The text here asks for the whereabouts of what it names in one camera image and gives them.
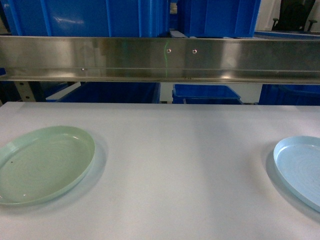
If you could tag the stainless steel shelf rail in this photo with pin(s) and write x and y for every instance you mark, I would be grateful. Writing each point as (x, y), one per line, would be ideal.
(193, 60)

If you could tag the large blue bin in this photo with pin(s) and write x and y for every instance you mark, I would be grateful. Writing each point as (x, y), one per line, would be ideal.
(217, 18)
(88, 18)

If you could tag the blue bin lower left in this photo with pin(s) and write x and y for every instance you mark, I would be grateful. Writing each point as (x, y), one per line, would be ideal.
(115, 92)

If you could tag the light green oval plate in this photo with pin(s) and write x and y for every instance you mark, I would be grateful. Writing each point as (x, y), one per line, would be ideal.
(44, 164)

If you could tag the light blue oval plate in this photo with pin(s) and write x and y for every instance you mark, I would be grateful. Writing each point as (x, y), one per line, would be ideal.
(297, 163)

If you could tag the large blue bin upper right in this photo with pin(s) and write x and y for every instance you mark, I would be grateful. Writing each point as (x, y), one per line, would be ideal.
(217, 18)

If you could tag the blue bin lower middle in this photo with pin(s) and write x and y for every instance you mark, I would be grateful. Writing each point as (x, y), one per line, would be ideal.
(205, 95)

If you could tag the blue bin lower right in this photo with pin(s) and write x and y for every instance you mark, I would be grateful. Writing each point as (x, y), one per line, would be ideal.
(290, 95)

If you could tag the large blue bin upper left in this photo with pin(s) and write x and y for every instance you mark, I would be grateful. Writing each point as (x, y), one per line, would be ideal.
(88, 18)

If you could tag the black office chair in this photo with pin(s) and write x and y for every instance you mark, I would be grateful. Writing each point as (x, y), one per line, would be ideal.
(293, 16)

